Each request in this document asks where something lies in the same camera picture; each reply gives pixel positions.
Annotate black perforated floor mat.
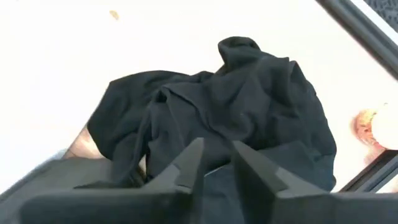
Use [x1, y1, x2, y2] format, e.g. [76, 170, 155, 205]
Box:
[363, 0, 398, 32]

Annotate black garment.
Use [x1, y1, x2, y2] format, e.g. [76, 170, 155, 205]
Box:
[86, 36, 338, 192]

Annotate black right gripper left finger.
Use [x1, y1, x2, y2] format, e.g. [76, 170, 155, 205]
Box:
[18, 138, 205, 224]

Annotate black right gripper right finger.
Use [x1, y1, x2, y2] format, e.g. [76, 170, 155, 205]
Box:
[231, 140, 398, 224]

